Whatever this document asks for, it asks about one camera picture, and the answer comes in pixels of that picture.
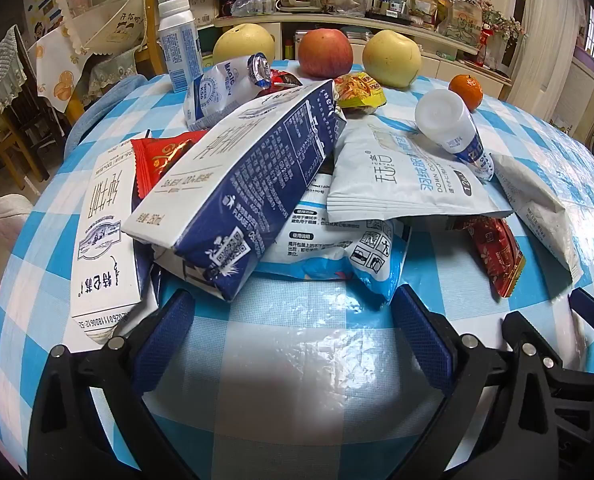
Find white paper packet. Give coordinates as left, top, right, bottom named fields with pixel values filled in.
left=491, top=152, right=586, bottom=282

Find yellow snack packet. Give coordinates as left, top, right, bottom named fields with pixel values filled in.
left=333, top=72, right=388, bottom=117

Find orange tangerine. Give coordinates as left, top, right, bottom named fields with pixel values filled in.
left=448, top=74, right=484, bottom=112

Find small yellow pear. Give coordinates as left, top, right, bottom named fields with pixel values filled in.
left=363, top=30, right=422, bottom=88

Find dark wooden chair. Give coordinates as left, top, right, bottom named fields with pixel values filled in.
left=0, top=25, right=65, bottom=153

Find small white plastic bottle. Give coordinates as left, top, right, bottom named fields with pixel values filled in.
left=414, top=89, right=496, bottom=182

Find white curtain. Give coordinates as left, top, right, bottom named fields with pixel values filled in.
left=519, top=0, right=592, bottom=126

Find white sack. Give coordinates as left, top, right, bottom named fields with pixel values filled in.
left=179, top=0, right=222, bottom=26

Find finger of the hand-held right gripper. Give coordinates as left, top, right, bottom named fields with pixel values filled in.
left=569, top=287, right=594, bottom=347
left=502, top=311, right=594, bottom=411

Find tall white blue bottle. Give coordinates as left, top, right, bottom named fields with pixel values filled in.
left=157, top=0, right=205, bottom=93

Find white blue milk pouch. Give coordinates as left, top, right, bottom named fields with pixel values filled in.
left=183, top=52, right=274, bottom=132

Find white blue plastic packet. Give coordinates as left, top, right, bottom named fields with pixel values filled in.
left=152, top=172, right=412, bottom=305

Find red patterned snack wrapper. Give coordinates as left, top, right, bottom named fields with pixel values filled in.
left=449, top=214, right=528, bottom=299

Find purple basin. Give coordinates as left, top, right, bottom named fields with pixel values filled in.
left=574, top=47, right=594, bottom=76

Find white mesh food cover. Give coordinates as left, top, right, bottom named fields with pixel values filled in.
left=53, top=0, right=146, bottom=56

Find wrapped pack of bottles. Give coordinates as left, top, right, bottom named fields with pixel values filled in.
left=231, top=0, right=278, bottom=17

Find red gold snack wrapper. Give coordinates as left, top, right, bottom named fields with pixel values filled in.
left=129, top=130, right=208, bottom=202

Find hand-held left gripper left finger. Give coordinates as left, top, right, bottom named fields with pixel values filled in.
left=29, top=287, right=198, bottom=480

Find printed gift bag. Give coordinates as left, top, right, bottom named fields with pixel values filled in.
left=437, top=0, right=482, bottom=41

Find cream TV cabinet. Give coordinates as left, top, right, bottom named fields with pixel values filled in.
left=197, top=10, right=515, bottom=101

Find artificial flowers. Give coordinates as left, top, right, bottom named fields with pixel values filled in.
left=477, top=0, right=528, bottom=41

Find white down-wash pouch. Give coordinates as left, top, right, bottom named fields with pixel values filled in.
left=326, top=114, right=515, bottom=223

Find large yellow pear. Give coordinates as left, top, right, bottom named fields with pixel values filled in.
left=213, top=23, right=276, bottom=68

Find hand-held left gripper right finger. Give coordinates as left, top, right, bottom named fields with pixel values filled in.
left=384, top=284, right=568, bottom=480

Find blue white milk carton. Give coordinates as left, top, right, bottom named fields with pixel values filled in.
left=121, top=81, right=348, bottom=302

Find red apple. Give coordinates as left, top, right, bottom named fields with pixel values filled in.
left=298, top=28, right=354, bottom=80

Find orange print white tablecloth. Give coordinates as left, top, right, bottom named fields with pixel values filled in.
left=36, top=25, right=98, bottom=113

